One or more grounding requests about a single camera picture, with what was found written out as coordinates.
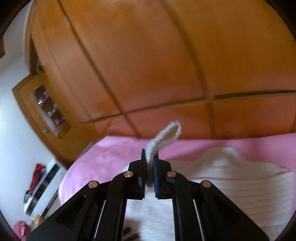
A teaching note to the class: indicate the red cloth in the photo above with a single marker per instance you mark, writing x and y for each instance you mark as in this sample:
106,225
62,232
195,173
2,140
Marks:
37,176

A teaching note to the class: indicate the pink dotted blanket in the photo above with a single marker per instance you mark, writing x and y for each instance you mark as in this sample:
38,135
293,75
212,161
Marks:
115,150

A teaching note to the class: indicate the pink cloth bundle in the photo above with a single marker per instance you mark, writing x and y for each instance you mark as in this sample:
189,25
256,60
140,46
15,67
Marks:
21,229

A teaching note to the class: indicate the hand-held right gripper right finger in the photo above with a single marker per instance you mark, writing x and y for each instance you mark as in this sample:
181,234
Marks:
156,176

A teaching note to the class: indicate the white low cabinet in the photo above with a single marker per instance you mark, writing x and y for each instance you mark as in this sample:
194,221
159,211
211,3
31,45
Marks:
46,185

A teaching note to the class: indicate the wooden wardrobe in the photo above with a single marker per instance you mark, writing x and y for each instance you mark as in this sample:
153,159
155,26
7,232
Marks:
161,58

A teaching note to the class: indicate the white knitted sweater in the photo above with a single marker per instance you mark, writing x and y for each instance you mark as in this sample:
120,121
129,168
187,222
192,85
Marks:
231,185

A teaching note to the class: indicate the group of small shelf ornaments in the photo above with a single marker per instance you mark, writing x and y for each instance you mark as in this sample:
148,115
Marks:
52,111

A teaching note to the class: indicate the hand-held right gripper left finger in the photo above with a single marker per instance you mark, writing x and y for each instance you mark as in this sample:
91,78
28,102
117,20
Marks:
143,171

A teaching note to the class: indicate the wooden door with shelf niche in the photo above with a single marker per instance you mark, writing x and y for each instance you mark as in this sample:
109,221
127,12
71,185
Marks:
23,92

